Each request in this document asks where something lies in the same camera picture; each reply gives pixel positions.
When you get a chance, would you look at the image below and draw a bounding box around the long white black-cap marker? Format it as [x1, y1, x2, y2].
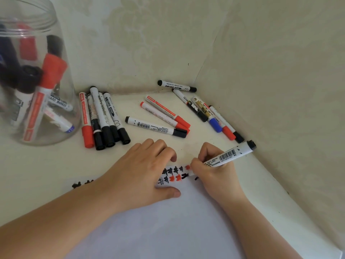
[209, 105, 245, 144]
[103, 92, 131, 145]
[46, 35, 64, 58]
[89, 86, 116, 148]

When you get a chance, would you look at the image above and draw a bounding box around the worn white black-ended marker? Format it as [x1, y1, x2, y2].
[86, 94, 106, 151]

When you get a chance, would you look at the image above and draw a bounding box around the black cap bold print marker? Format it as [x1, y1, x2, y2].
[172, 88, 208, 123]

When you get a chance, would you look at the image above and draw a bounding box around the white paper sheet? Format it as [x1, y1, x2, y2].
[64, 163, 244, 259]

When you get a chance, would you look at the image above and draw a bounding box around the person's right forearm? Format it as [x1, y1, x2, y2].
[225, 195, 304, 259]

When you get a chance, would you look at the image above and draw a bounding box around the person's right hand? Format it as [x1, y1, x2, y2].
[190, 142, 248, 209]

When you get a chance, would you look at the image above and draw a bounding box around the red-ended white marker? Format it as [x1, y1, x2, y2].
[139, 101, 190, 135]

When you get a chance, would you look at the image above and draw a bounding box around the short white black-cap marker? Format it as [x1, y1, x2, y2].
[157, 79, 197, 93]

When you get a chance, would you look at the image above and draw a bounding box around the person's left hand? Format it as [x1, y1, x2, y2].
[94, 138, 181, 215]

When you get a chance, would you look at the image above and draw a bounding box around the white barcode black-cap marker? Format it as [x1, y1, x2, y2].
[186, 140, 257, 177]
[125, 115, 188, 138]

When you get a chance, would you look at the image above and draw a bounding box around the white marker chunky black cap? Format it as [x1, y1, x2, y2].
[48, 94, 74, 112]
[98, 92, 120, 143]
[9, 65, 43, 127]

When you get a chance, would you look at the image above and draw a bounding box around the transparent plastic jar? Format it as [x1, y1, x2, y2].
[0, 0, 82, 146]

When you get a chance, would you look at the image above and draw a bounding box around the slim black pen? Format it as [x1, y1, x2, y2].
[0, 23, 19, 88]

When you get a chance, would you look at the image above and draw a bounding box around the slim red striped marker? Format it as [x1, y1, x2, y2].
[22, 53, 68, 143]

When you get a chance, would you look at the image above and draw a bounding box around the red cap grey label marker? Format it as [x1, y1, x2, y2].
[17, 23, 37, 62]

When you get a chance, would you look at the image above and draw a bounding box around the person's left forearm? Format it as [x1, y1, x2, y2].
[0, 180, 116, 259]

